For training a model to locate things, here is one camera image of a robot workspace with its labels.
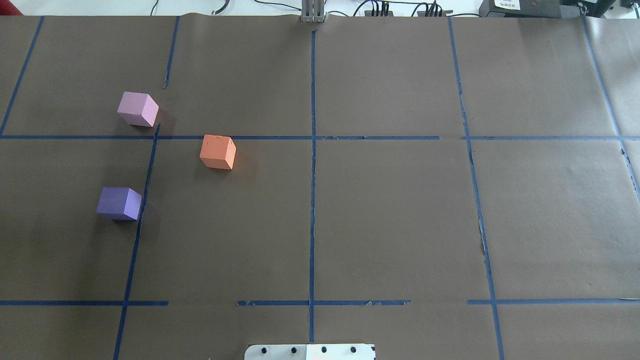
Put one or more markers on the orange foam block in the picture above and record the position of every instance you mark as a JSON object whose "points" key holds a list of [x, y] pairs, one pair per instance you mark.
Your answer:
{"points": [[218, 152]]}

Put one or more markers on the white mounting plate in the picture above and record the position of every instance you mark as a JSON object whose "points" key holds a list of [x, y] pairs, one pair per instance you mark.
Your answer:
{"points": [[326, 351]]}

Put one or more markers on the pink foam block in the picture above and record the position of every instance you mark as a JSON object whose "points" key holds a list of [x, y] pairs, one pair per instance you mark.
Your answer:
{"points": [[138, 109]]}

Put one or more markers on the purple foam block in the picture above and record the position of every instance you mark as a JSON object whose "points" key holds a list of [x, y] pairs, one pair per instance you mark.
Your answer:
{"points": [[119, 204]]}

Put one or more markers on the black box with label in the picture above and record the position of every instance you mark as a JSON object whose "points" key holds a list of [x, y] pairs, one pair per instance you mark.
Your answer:
{"points": [[552, 9]]}

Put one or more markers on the grey aluminium post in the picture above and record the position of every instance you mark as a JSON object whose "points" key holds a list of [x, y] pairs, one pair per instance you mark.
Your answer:
{"points": [[313, 11]]}

